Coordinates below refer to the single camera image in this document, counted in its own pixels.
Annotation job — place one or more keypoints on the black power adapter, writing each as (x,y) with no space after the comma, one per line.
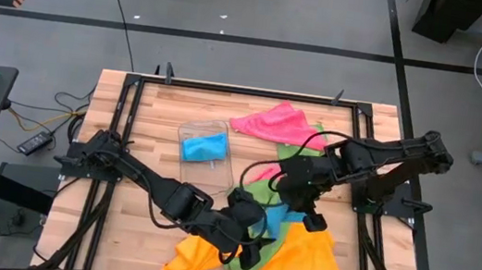
(34,143)

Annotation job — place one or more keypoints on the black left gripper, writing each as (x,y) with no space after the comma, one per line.
(238,228)

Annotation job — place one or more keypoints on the blue microfiber towel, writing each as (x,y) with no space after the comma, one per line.
(281,219)
(204,146)

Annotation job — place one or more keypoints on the green microfiber towel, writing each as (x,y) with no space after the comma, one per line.
(290,151)
(261,263)

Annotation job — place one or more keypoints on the pink microfiber towel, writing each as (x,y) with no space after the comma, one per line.
(264,173)
(280,124)

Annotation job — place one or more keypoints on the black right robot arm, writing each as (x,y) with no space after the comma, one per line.
(397,151)

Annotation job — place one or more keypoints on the clear plastic bin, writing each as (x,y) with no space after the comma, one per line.
(207,182)

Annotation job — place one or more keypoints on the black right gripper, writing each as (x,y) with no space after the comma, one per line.
(305,181)

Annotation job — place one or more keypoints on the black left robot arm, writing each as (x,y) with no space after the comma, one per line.
(146,183)

